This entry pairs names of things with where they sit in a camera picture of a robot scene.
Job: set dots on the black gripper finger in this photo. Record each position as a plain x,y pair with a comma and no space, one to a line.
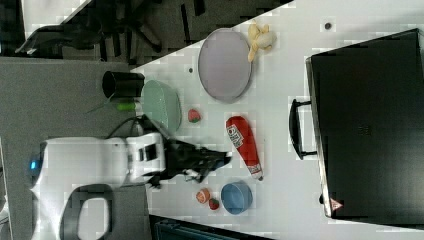
198,175
215,158

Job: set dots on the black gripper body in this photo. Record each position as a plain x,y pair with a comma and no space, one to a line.
179,157

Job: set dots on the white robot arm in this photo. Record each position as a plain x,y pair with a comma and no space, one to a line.
75,178

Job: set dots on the orange slice toy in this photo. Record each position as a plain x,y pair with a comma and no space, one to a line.
203,195

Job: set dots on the small red strawberry toy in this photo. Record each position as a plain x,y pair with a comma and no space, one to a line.
213,204

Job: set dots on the blue bowl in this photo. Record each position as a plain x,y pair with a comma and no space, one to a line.
236,197

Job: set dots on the red ketchup bottle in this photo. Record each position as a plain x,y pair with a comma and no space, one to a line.
242,138

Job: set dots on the green oval colander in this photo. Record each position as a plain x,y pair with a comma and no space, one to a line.
161,103

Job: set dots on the green toy fruit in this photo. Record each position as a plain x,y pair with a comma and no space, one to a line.
126,106

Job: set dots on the black cylinder cup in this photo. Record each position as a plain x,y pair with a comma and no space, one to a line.
122,85

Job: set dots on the round grey plate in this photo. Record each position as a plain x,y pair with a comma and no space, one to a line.
223,68

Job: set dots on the yellow plush toy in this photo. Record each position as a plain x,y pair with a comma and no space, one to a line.
259,38

